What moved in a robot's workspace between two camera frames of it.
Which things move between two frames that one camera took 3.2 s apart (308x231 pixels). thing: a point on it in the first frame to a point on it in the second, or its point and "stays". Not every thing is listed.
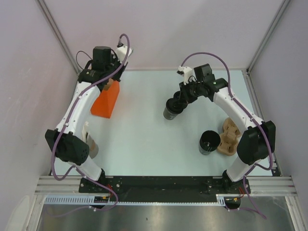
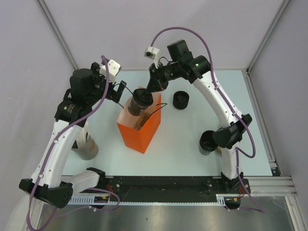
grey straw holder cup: (93, 147) stays
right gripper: (186, 97) to (154, 85)
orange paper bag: (105, 104) to (138, 131)
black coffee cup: (209, 141) stays
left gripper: (118, 77) to (112, 94)
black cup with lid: (174, 106) to (143, 96)
